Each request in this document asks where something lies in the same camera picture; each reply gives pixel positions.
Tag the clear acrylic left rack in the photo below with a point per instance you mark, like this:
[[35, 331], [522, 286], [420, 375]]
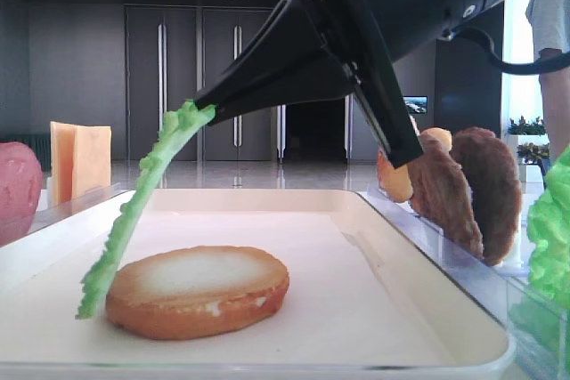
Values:
[[48, 213]]

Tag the rear brown meat patty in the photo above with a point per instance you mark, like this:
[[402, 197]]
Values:
[[492, 174]]

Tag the potted plants in planter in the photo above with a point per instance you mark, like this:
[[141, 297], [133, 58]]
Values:
[[531, 147]]

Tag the small wall display screen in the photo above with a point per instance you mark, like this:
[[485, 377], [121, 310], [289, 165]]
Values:
[[416, 105]]

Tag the clear acrylic food rack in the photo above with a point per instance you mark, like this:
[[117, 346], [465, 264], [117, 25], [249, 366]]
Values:
[[540, 326]]

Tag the grey double door right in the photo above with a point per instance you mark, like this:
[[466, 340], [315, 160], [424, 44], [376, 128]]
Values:
[[226, 33]]

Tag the front yellow cheese slice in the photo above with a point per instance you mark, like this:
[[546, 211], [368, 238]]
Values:
[[91, 159]]

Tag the person in blue jeans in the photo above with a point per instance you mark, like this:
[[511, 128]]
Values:
[[549, 21]]

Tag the front brown meat patty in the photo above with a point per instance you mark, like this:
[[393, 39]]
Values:
[[440, 194]]

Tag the brown meat patty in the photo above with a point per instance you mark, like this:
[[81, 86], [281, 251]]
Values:
[[492, 174], [440, 194]]

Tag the grey double door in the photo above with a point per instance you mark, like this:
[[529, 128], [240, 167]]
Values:
[[161, 70], [226, 33]]

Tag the green lettuce leaf in rack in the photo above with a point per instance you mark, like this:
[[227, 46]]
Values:
[[548, 228]]

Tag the green lettuce leaf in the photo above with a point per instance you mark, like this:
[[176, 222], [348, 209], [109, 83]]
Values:
[[179, 126], [548, 228]]

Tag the bun slice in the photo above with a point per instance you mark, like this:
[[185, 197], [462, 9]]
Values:
[[197, 292], [442, 135], [395, 182]]

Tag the rear yellow cheese slice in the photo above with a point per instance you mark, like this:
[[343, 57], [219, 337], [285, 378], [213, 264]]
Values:
[[65, 139]]

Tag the white plastic tray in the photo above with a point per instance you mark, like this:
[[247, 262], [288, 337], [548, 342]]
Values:
[[363, 301]]

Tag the yellow cheese slice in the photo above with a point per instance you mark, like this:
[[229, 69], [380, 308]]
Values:
[[65, 139], [91, 159]]

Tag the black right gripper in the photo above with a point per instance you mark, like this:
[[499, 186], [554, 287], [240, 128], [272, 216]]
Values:
[[366, 36]]

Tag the grey double door left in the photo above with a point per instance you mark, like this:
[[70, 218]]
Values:
[[161, 70]]

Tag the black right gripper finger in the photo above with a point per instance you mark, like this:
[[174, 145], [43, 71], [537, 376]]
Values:
[[286, 62]]

